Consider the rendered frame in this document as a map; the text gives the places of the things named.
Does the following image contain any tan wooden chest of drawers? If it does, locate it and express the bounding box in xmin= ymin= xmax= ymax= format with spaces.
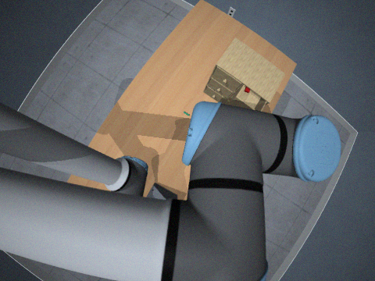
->
xmin=203 ymin=38 xmax=285 ymax=105

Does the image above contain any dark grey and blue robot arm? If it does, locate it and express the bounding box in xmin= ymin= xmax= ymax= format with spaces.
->
xmin=0 ymin=101 xmax=341 ymax=281

